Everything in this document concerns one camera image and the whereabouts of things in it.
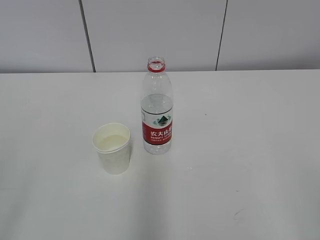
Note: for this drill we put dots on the clear Nongfu Spring water bottle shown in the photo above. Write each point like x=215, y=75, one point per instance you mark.
x=156, y=105

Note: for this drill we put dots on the white paper cup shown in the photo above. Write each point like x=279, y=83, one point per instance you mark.
x=112, y=143

